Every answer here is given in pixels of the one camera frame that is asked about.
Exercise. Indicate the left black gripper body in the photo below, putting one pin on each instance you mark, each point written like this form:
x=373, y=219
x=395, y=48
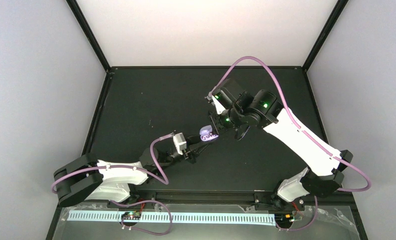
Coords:
x=187, y=155

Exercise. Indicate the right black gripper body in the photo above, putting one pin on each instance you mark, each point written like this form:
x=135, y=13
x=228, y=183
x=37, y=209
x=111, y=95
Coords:
x=233, y=119

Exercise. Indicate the lavender earbud charging case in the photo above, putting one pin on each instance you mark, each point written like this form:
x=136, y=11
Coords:
x=207, y=129

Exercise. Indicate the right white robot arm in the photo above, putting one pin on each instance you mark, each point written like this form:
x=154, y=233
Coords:
x=323, y=174

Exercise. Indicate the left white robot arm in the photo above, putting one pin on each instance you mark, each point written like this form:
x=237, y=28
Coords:
x=89, y=178

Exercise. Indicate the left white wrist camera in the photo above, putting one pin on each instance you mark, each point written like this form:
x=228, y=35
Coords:
x=180, y=142

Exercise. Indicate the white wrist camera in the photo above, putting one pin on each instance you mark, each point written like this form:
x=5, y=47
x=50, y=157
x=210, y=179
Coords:
x=215, y=102
x=180, y=142

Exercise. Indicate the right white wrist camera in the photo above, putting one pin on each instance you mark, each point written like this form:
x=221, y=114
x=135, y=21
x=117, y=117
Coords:
x=215, y=102

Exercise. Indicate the black aluminium front rail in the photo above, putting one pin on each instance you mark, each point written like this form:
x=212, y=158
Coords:
x=213, y=197

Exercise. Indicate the white slotted cable duct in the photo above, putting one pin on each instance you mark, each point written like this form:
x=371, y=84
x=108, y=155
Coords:
x=263, y=219

